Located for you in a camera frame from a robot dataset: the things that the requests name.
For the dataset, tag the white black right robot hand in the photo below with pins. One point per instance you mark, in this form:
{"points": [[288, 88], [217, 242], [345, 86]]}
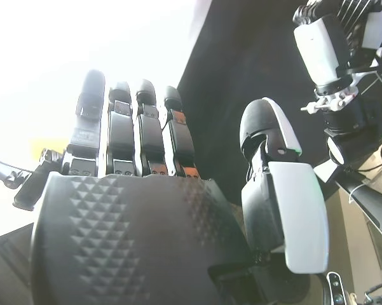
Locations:
{"points": [[130, 238]]}

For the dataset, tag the black camera module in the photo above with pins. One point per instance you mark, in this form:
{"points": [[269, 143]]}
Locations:
{"points": [[335, 286]]}

